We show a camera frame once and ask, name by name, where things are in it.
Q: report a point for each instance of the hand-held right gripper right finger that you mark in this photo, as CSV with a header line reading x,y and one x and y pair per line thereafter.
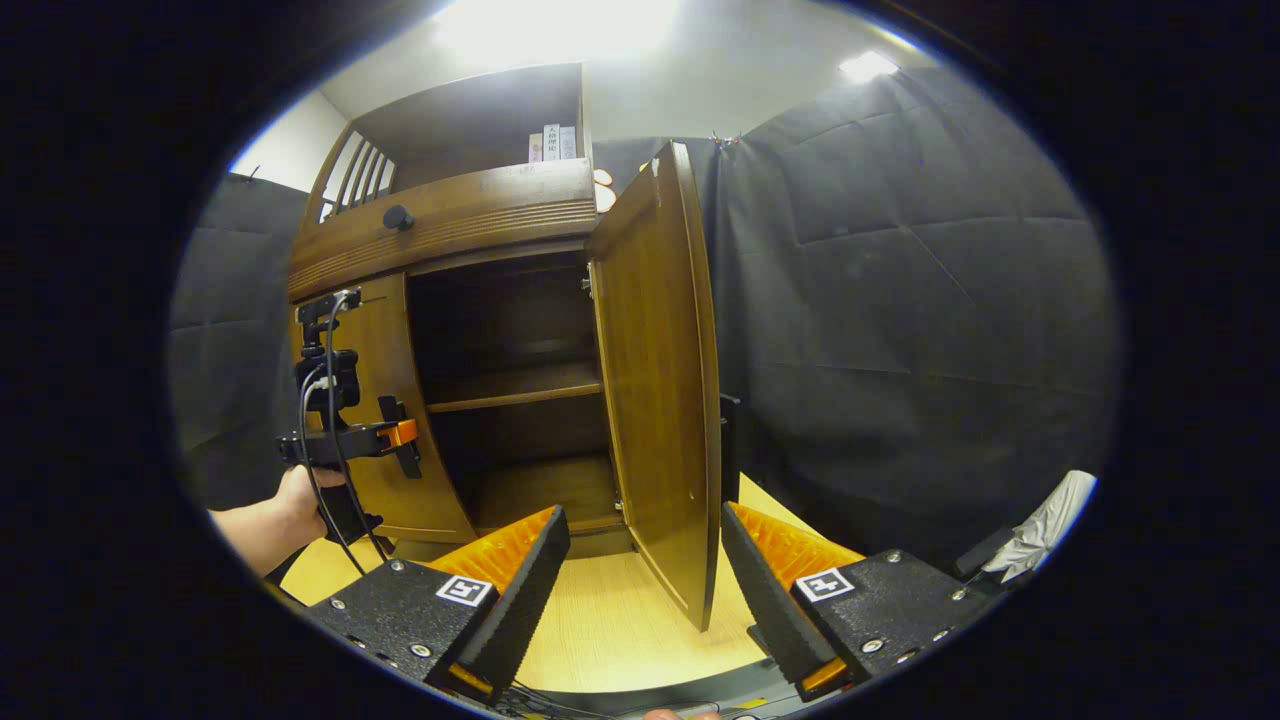
x,y
765,600

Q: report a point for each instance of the small ceiling light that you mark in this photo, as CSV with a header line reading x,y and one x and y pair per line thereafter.
x,y
868,66

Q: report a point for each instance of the wooden double-door shoe cabinet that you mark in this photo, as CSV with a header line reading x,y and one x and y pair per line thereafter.
x,y
480,110

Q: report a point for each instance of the white cloth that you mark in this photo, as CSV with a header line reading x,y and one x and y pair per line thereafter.
x,y
1045,520

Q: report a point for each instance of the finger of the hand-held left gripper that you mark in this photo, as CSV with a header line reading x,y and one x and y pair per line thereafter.
x,y
400,434

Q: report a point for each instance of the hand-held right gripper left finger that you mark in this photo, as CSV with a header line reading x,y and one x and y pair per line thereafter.
x,y
525,600

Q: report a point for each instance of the wooden drawer front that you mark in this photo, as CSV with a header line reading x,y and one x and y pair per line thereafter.
x,y
480,215

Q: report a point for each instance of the black round drawer knob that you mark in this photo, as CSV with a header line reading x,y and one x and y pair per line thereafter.
x,y
398,218

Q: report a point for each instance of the grey book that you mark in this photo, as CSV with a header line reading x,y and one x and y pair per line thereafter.
x,y
568,143

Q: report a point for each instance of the wooden cabinet door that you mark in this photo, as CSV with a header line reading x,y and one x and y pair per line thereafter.
x,y
390,340
655,400

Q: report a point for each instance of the white book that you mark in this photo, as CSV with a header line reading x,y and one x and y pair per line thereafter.
x,y
551,143

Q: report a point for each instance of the beige book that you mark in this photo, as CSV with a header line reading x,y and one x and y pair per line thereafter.
x,y
535,148

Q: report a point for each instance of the large ceiling light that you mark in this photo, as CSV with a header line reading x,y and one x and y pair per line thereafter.
x,y
555,25

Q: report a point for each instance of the black backdrop cloth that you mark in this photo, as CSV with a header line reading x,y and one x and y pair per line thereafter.
x,y
900,350

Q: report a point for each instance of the black bar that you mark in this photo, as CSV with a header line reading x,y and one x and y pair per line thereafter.
x,y
982,553

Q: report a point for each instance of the wooden inner shelf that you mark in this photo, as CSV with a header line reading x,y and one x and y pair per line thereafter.
x,y
520,385

